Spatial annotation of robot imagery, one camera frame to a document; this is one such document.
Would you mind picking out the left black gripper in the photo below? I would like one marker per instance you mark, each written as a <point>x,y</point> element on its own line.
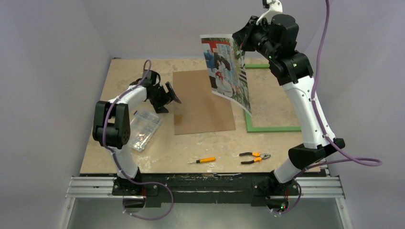
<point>158,106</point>

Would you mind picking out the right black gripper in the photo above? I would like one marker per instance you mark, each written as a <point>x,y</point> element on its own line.
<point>243,38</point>

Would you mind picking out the colourful printed photo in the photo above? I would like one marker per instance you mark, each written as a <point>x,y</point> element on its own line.
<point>225,63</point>

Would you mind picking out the brown fibreboard backing panel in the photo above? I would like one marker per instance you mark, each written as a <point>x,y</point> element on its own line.
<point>200,111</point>

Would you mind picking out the orange handle screwdriver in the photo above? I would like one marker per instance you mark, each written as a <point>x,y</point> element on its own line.
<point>203,160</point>

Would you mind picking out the green picture frame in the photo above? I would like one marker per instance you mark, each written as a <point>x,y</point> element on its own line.
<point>269,129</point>

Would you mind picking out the orange black pliers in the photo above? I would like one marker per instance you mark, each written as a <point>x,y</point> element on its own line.
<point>257,157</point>

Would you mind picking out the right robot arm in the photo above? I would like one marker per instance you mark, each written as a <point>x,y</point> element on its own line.
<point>276,41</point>

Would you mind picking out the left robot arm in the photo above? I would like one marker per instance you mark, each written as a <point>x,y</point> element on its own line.
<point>111,124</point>

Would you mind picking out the clear plastic screw box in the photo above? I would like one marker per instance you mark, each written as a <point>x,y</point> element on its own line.
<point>143,126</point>

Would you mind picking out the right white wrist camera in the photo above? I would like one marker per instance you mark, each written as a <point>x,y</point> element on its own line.
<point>272,8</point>

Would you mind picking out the aluminium frame rail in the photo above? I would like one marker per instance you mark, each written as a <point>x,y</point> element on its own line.
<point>91,187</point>

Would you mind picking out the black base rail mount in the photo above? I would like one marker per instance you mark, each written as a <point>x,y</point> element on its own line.
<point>256,189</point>

